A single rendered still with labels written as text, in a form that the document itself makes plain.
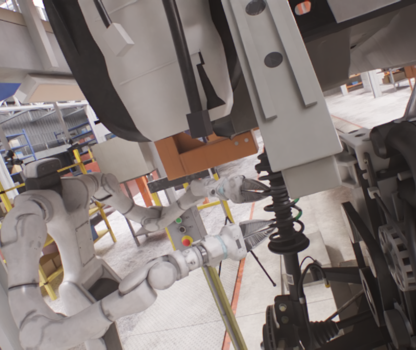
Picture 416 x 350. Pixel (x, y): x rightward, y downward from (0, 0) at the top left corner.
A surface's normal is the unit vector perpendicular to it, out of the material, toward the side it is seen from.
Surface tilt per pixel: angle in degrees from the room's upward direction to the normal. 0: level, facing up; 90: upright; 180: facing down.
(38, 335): 62
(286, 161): 57
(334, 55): 133
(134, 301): 90
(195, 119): 89
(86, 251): 106
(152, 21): 95
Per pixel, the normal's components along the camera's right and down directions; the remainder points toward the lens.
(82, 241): 0.99, -0.04
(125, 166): -0.17, 0.23
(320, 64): 0.39, 0.68
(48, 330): 0.04, -0.44
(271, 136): -0.32, -0.31
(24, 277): 0.54, -0.45
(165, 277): 0.50, -0.11
